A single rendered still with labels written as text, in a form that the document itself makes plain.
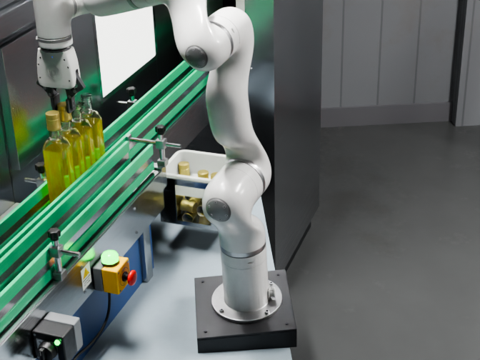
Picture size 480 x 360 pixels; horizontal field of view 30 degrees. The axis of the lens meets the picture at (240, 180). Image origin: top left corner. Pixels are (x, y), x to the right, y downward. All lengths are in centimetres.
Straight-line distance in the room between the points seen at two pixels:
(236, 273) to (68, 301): 43
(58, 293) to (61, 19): 66
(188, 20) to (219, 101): 21
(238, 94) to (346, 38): 318
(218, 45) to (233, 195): 37
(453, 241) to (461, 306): 52
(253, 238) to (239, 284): 14
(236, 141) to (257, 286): 43
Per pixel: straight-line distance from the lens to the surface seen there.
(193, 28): 196
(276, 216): 358
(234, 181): 213
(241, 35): 205
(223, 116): 208
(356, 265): 407
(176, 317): 249
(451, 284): 400
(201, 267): 268
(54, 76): 230
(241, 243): 224
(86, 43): 269
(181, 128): 294
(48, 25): 224
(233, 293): 235
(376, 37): 525
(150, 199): 254
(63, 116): 235
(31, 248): 220
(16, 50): 238
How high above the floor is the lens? 222
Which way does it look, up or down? 28 degrees down
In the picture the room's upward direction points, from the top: 2 degrees counter-clockwise
